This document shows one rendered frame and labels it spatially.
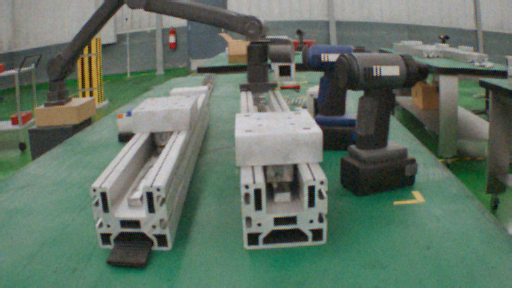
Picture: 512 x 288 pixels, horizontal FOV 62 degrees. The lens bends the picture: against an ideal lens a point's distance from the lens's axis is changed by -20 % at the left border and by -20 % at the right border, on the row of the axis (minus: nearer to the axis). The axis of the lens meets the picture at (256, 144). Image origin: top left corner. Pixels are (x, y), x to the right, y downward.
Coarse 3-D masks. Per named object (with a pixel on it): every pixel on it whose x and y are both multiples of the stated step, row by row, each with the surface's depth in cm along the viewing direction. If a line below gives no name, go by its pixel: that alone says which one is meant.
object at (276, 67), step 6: (276, 66) 229; (282, 66) 232; (288, 66) 232; (294, 66) 230; (270, 72) 233; (276, 72) 230; (282, 72) 232; (288, 72) 232; (294, 72) 230; (276, 78) 230; (282, 78) 230; (288, 78) 231; (294, 78) 231
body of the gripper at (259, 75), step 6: (252, 66) 137; (264, 66) 138; (252, 72) 138; (258, 72) 137; (264, 72) 138; (252, 78) 138; (258, 78) 138; (264, 78) 138; (240, 84) 138; (246, 84) 138; (252, 84) 138; (258, 84) 138; (264, 84) 138; (270, 84) 138; (276, 84) 138
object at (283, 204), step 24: (312, 168) 65; (264, 192) 60; (288, 192) 65; (312, 192) 63; (264, 216) 61; (288, 216) 64; (312, 216) 61; (264, 240) 63; (288, 240) 63; (312, 240) 62
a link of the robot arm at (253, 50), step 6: (252, 42) 138; (258, 42) 138; (264, 42) 137; (246, 48) 138; (252, 48) 136; (258, 48) 136; (264, 48) 137; (246, 54) 139; (252, 54) 137; (258, 54) 136; (264, 54) 137; (252, 60) 137; (258, 60) 137; (264, 60) 137; (258, 66) 138
